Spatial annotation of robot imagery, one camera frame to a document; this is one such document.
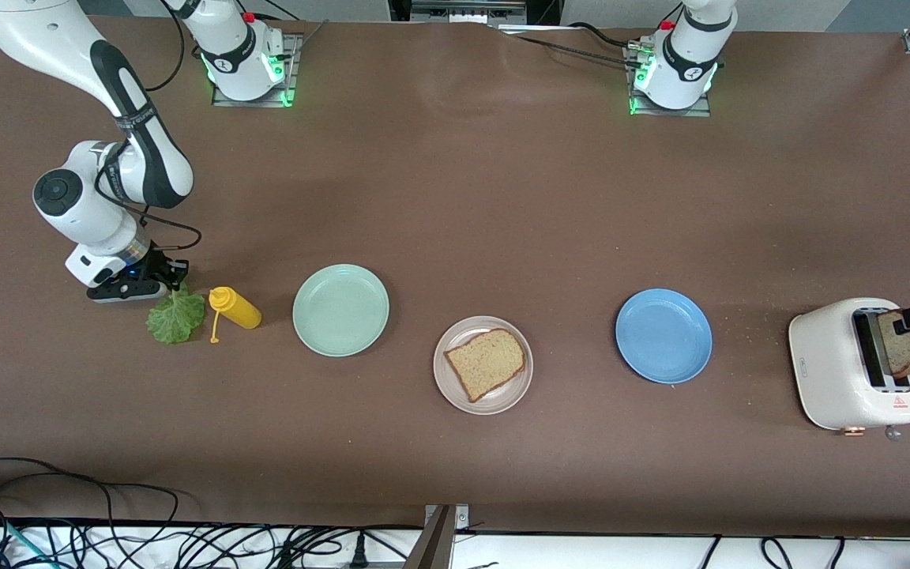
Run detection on grey metal device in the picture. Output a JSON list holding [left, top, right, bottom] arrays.
[[410, 0, 528, 24]]

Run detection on white two-slot toaster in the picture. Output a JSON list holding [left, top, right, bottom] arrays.
[[788, 297, 910, 440]]

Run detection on green lettuce leaf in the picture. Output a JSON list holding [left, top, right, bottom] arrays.
[[145, 286, 207, 345]]

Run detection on yellow mustard squeeze bottle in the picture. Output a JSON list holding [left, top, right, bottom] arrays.
[[209, 286, 262, 345]]

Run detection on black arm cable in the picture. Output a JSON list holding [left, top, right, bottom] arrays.
[[94, 0, 205, 273]]

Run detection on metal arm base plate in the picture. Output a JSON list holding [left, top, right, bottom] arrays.
[[623, 43, 713, 118], [212, 33, 303, 108]]

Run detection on mint green plate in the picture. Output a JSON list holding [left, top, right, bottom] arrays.
[[292, 263, 390, 358]]

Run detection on black base cable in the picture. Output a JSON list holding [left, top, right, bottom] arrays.
[[498, 24, 639, 70]]

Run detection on metal post with bracket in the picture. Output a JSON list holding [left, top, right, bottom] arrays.
[[404, 504, 472, 569]]

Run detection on blue plate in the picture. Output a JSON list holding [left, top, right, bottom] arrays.
[[615, 288, 713, 386]]

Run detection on brown bread slice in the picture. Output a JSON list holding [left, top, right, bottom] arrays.
[[878, 310, 910, 379], [444, 328, 527, 403]]

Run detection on beige plate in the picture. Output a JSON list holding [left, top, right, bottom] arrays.
[[432, 315, 534, 416]]

